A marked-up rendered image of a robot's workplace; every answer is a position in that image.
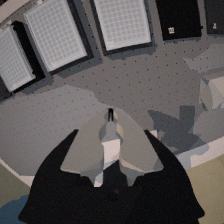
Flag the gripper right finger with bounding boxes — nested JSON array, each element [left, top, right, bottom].
[[111, 108, 205, 219]]

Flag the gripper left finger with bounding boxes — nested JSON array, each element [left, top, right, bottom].
[[18, 108, 111, 223]]

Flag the white operator button panel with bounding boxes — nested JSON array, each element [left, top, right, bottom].
[[198, 71, 224, 111]]

